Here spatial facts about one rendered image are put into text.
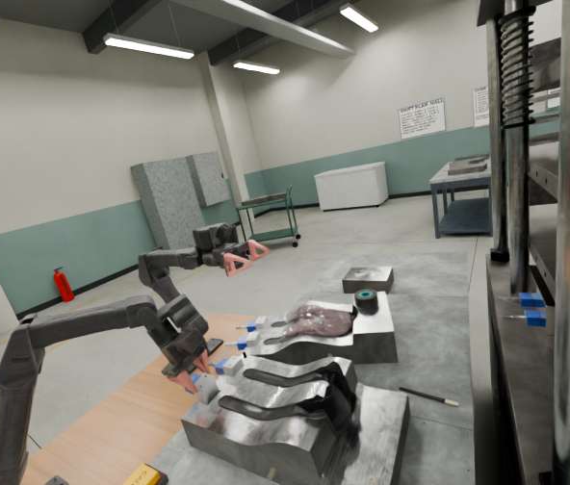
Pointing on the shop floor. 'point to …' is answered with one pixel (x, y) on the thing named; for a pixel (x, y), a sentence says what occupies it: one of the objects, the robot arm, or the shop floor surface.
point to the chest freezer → (352, 187)
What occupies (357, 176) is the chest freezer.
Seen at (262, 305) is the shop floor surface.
